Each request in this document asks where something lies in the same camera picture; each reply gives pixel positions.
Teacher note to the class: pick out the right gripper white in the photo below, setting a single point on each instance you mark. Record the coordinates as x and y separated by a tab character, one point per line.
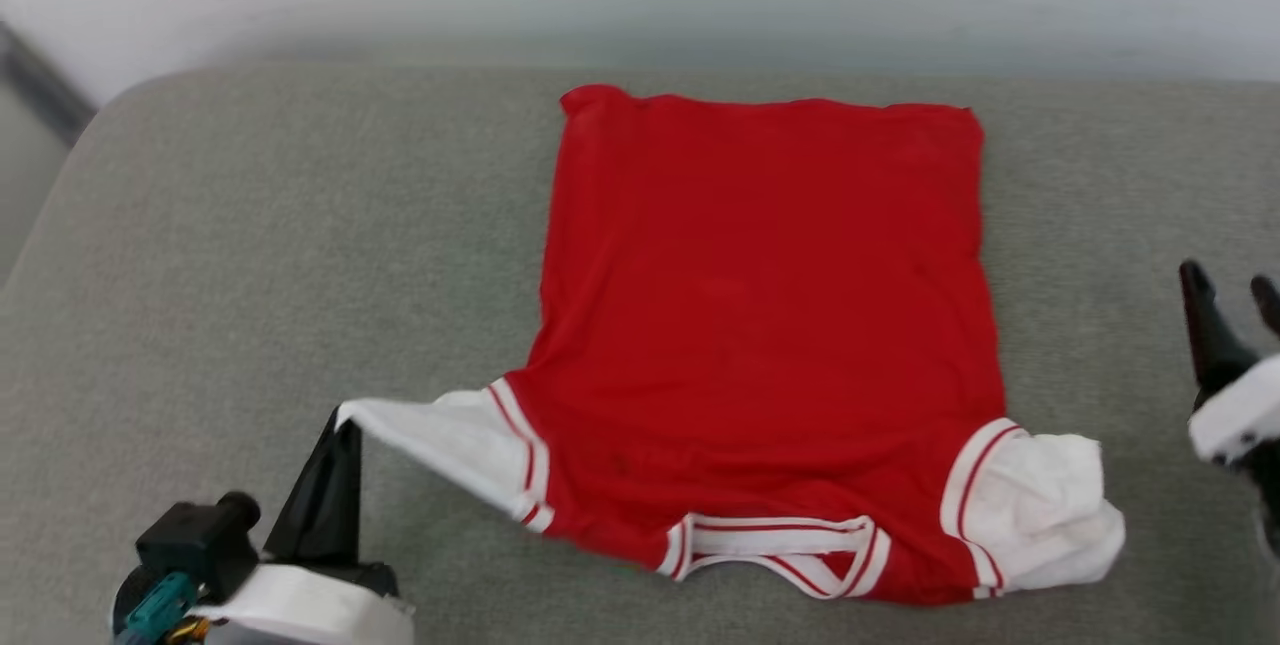
1245	415

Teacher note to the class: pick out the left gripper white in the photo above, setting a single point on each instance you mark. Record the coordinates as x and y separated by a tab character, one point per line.
310	610

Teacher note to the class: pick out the red and white jersey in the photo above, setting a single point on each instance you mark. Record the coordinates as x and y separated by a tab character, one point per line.
770	325

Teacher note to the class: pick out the grey fabric sofa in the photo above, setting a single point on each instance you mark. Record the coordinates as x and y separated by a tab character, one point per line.
250	275

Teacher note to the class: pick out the grey metal bar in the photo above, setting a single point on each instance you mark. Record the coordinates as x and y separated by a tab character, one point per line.
45	85

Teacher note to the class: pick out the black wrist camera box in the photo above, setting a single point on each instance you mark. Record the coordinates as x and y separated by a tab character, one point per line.
200	540

